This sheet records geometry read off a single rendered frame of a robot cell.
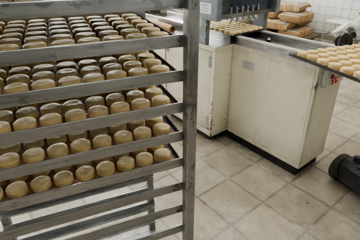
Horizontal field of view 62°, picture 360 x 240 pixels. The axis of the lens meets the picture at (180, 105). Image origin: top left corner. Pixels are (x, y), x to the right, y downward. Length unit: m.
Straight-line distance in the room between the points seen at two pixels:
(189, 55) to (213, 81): 1.57
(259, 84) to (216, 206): 0.90
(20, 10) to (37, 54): 0.09
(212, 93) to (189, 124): 1.54
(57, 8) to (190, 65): 0.31
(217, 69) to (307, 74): 0.65
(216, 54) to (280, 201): 1.09
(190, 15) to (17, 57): 0.37
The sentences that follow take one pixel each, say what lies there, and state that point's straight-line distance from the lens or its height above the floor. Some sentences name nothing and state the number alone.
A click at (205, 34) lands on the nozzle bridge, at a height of 0.92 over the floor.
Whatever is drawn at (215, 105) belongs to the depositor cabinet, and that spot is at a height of 0.36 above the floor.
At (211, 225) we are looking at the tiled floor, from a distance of 1.91.
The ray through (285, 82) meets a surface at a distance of 2.11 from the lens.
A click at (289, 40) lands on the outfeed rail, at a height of 0.87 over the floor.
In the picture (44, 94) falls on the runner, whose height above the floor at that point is 1.14.
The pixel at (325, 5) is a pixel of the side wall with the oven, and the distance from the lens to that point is 6.67.
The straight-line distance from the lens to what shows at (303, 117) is 2.11.
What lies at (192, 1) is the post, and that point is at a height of 1.32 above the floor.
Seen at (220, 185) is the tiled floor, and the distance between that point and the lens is 2.17.
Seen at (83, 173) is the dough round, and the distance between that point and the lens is 0.88.
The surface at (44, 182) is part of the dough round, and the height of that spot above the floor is 0.88.
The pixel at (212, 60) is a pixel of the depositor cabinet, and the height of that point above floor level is 0.74.
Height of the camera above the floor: 1.41
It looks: 26 degrees down
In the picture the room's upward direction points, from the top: straight up
